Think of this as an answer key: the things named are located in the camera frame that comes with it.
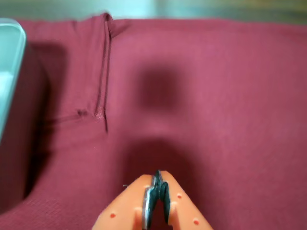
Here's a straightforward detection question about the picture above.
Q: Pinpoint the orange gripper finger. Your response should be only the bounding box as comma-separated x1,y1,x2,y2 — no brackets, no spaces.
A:
92,169,161,230
157,170,214,230

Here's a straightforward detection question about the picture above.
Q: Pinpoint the dark red cloth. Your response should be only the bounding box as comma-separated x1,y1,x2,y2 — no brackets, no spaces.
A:
0,13,307,230

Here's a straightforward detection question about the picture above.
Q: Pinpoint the stainless steel tray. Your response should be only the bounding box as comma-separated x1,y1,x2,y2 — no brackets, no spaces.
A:
0,18,27,144

